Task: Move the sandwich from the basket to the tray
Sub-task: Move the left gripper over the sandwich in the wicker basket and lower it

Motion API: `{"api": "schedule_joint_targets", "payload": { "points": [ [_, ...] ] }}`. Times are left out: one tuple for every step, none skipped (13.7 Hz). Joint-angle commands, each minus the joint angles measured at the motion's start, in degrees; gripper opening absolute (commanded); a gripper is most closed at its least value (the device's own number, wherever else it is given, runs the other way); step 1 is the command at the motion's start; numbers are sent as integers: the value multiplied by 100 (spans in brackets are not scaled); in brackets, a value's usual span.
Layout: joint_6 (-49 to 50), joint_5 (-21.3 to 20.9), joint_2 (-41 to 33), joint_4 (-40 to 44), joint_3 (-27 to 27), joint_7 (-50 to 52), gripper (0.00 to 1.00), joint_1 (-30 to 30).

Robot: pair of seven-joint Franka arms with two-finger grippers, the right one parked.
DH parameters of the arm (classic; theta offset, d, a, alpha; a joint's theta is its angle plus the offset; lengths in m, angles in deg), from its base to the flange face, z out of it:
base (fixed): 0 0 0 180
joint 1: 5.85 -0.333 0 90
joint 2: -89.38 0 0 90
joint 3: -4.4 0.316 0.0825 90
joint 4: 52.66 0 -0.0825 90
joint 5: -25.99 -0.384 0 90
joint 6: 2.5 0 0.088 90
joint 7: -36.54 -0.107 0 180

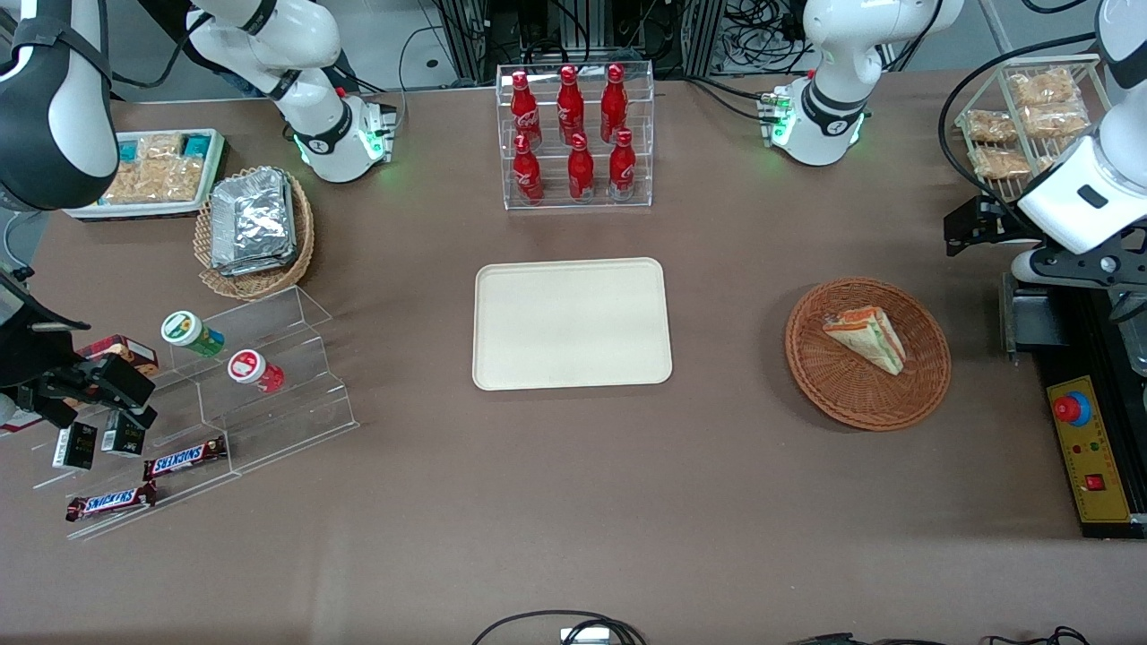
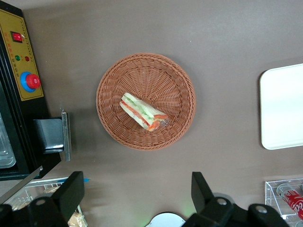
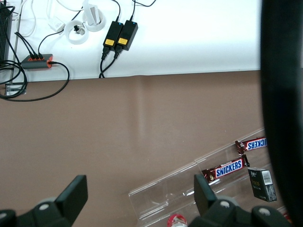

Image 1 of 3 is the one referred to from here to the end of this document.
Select brown round wicker basket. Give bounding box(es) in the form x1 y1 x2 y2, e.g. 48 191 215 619
785 277 953 433

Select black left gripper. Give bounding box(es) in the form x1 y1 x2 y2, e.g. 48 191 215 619
943 195 1042 259

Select black machine base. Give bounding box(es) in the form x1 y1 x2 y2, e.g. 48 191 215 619
998 269 1147 540

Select small black box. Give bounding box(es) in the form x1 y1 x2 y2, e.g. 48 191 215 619
51 420 99 472
99 410 148 459

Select clear fried snack bag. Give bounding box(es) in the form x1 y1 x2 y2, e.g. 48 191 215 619
971 147 1033 182
1023 102 1091 141
964 109 1019 146
1007 68 1080 108

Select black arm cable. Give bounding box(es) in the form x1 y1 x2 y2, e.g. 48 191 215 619
937 32 1105 236

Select red cola bottle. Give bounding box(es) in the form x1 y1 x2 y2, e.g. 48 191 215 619
510 71 544 150
599 63 629 143
567 133 597 203
512 133 546 206
556 64 586 145
608 128 638 201

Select black looped floor cable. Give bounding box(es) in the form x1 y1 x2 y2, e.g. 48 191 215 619
471 609 648 645

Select aluminium frame structure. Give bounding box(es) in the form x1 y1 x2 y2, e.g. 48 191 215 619
437 0 729 83

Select red brown carton box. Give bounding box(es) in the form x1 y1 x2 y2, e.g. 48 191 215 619
75 333 160 378

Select thin black cable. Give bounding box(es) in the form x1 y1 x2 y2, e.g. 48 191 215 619
789 624 1091 645

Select silver foil packet stack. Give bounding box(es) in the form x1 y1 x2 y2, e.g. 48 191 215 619
210 168 298 278

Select green can white lid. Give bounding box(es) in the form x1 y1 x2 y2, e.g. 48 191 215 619
160 310 226 358

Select triangle sandwich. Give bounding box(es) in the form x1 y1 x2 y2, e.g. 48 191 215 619
822 305 907 377

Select light oval wicker basket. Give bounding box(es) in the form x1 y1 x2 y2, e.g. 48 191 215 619
194 166 316 301

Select clear acrylic stepped stand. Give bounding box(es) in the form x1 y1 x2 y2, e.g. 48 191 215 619
31 285 360 543

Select red emergency stop button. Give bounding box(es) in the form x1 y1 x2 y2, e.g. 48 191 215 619
1053 391 1093 428

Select clear acrylic bottle rack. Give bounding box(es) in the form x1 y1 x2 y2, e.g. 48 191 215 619
496 61 656 212

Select cream rectangular tray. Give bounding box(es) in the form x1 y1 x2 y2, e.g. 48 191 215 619
472 257 674 392

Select yellow control panel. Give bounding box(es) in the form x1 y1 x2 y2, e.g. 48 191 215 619
1046 374 1134 526

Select snickers chocolate bar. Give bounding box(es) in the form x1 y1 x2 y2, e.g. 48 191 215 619
64 481 159 523
142 435 229 483

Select tangled black cables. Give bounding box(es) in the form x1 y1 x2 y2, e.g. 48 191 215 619
717 0 812 64

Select white wire rack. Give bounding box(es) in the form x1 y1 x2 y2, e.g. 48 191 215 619
953 54 1114 203

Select white snack tray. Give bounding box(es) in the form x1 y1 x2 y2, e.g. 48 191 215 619
61 128 227 221

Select red can white lid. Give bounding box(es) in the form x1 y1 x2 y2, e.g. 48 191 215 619
226 348 286 394

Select steel pan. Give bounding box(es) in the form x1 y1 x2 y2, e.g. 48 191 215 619
1120 300 1147 377

